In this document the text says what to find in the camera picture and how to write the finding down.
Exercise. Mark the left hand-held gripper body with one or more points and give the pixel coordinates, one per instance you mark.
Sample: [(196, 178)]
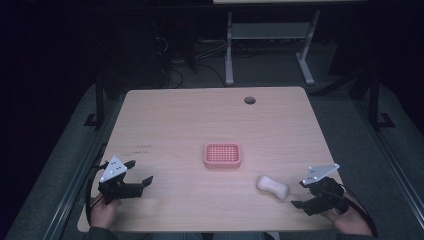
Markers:
[(116, 188)]

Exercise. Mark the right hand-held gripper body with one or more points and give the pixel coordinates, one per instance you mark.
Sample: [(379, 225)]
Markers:
[(328, 196)]

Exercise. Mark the white soap bar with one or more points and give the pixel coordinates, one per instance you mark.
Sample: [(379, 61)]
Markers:
[(272, 187)]

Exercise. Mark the pink soap dish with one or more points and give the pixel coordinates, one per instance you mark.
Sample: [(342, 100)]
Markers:
[(222, 155)]

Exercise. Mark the person's left hand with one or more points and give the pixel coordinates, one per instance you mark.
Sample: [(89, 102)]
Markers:
[(103, 213)]

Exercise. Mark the person's right hand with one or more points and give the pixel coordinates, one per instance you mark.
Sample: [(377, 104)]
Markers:
[(350, 221)]

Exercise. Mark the black metal stand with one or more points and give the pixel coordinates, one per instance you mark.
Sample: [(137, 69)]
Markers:
[(375, 100), (99, 100)]

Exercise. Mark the metal frame rail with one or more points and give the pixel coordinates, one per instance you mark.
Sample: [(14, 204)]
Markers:
[(71, 196), (396, 166)]

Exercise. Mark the white metal desk frame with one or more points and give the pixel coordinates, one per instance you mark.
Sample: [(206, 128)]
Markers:
[(270, 30)]

